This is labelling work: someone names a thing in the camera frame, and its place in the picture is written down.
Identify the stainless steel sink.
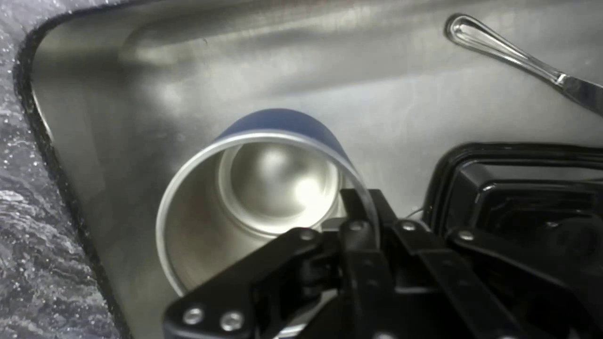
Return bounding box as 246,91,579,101
14,0,603,339

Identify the blue cup steel inside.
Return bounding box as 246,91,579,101
153,108,383,302

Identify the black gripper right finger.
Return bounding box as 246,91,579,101
342,187,587,339

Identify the black plastic container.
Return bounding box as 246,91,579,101
423,142,603,298

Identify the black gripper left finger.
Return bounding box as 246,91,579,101
163,215,374,339

